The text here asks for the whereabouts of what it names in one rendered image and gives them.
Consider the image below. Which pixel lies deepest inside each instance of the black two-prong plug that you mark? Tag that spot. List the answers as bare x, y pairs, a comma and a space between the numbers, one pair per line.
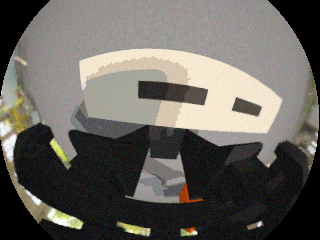
165, 141

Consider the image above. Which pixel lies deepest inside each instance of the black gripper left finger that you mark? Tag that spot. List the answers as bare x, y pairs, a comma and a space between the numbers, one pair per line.
126, 154

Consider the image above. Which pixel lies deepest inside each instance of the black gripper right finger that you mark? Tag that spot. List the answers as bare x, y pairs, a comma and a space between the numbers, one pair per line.
204, 161

